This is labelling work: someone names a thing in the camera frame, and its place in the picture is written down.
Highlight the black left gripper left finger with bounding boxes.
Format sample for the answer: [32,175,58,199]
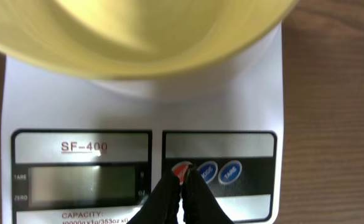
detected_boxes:
[128,170,181,224]

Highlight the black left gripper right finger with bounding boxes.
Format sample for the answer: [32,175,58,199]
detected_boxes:
[181,166,234,224]

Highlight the white digital kitchen scale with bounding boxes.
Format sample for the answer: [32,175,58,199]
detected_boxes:
[1,26,284,223]

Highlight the yellow plastic bowl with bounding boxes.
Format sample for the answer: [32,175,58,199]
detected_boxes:
[0,0,297,80]

